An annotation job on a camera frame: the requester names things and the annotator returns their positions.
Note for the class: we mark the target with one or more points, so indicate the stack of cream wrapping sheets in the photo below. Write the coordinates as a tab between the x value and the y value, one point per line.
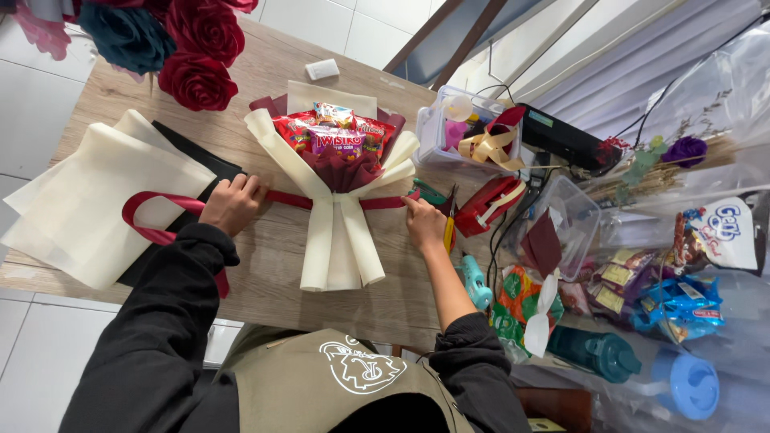
90	198

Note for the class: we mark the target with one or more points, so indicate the pink paper rose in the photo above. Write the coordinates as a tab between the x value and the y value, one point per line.
42	30

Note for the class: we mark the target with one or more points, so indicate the black wrapping sheet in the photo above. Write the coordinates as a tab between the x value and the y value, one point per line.
201	159

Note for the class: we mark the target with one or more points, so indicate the person's left fingers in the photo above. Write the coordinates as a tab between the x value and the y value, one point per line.
251	183

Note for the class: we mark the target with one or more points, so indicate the teal glue gun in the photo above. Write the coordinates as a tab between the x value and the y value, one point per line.
475	281

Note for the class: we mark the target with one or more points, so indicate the red snack packet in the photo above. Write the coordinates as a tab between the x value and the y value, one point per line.
292	129
376	135

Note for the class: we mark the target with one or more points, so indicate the white snack bag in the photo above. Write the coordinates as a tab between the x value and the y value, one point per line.
722	231

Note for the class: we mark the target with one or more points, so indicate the teal water bottle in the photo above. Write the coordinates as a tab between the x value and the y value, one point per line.
592	353

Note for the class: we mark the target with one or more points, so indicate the person's left hand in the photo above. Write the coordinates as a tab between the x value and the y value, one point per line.
228	204

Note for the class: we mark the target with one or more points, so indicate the person's right fingers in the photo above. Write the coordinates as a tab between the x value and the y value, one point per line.
416	204

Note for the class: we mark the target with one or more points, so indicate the person's right hand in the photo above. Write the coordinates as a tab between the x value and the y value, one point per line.
427	227

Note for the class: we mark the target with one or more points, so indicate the purple paper rose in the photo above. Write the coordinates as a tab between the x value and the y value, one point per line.
684	150

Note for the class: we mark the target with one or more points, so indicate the blue plastic jug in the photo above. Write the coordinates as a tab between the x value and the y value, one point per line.
686	382

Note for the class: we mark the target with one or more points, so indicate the large clear plastic bag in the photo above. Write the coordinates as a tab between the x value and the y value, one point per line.
710	108

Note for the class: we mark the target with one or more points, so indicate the maroon paper piece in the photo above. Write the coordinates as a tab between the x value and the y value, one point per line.
541	243

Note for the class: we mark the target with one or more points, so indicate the dried flower bundle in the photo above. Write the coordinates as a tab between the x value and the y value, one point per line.
661	171

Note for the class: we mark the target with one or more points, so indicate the small white block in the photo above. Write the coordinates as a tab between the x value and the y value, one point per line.
322	69

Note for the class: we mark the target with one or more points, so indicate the green orange snack packet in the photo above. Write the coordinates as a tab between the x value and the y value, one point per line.
517	300

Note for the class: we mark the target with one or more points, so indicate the red tape dispenser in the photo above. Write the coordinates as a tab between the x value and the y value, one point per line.
484	207

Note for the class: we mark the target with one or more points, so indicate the red paper rose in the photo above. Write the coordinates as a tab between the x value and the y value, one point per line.
197	82
204	30

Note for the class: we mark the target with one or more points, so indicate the purple snack packets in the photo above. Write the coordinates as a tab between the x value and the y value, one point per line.
619	281

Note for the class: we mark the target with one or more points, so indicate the cream wrapped snack bouquet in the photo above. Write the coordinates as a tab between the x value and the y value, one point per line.
337	234

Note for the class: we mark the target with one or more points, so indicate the teal paper rose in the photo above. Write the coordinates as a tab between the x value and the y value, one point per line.
126	36

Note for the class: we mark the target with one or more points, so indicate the black electronic device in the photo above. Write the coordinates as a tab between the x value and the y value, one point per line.
565	141

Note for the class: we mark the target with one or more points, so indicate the blue snack packets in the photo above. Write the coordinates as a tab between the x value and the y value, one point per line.
680	306

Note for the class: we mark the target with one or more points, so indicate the dark red satin ribbon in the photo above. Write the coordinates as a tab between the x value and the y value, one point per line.
153	231

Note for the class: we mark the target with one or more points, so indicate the clear plastic ribbon box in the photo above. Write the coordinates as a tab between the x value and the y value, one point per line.
445	129

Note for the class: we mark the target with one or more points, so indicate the yellow utility knife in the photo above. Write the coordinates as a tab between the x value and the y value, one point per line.
449	233

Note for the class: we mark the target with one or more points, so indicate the clear plastic container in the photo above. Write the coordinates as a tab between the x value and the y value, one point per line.
571	219

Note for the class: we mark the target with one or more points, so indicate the purple snack packet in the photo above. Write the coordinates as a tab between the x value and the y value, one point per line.
337	141

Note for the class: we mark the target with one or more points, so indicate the gold ribbon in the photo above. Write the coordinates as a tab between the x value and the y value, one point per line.
490	147

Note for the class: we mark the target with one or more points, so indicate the olive apron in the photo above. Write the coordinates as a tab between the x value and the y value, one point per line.
313	385

